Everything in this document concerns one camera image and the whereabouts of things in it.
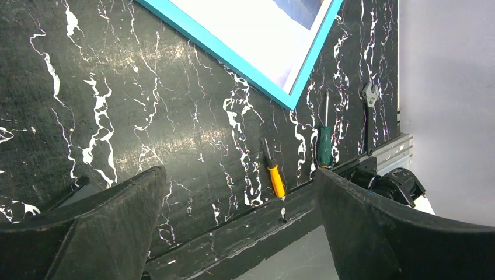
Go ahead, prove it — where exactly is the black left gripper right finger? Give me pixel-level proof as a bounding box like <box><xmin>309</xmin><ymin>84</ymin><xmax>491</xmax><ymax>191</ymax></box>
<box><xmin>314</xmin><ymin>169</ymin><xmax>494</xmax><ymax>279</ymax></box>

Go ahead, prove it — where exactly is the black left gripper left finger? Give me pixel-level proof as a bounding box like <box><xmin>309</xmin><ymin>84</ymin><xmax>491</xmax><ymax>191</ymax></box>
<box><xmin>1</xmin><ymin>166</ymin><xmax>167</xmax><ymax>279</ymax></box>

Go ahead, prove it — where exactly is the yellow handled screwdriver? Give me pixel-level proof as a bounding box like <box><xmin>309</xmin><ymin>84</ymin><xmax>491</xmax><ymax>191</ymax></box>
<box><xmin>263</xmin><ymin>139</ymin><xmax>285</xmax><ymax>198</ymax></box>

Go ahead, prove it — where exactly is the blue picture frame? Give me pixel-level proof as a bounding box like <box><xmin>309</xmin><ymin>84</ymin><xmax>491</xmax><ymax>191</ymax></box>
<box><xmin>141</xmin><ymin>0</ymin><xmax>342</xmax><ymax>110</ymax></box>

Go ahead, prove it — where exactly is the black right arm base motor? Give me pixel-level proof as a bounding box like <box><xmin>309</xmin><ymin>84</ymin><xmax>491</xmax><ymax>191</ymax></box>
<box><xmin>332</xmin><ymin>156</ymin><xmax>426</xmax><ymax>208</ymax></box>

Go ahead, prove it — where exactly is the grey adjustable wrench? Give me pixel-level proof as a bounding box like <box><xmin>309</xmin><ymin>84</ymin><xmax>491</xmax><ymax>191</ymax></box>
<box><xmin>362</xmin><ymin>82</ymin><xmax>379</xmax><ymax>157</ymax></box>

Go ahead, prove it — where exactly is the aluminium front rail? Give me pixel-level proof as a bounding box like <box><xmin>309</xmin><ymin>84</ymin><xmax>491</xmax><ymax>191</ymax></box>
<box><xmin>358</xmin><ymin>133</ymin><xmax>413</xmax><ymax>176</ymax></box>

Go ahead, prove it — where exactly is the green handled screwdriver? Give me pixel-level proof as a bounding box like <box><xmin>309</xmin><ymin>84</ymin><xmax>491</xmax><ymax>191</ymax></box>
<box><xmin>316</xmin><ymin>91</ymin><xmax>334</xmax><ymax>169</ymax></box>

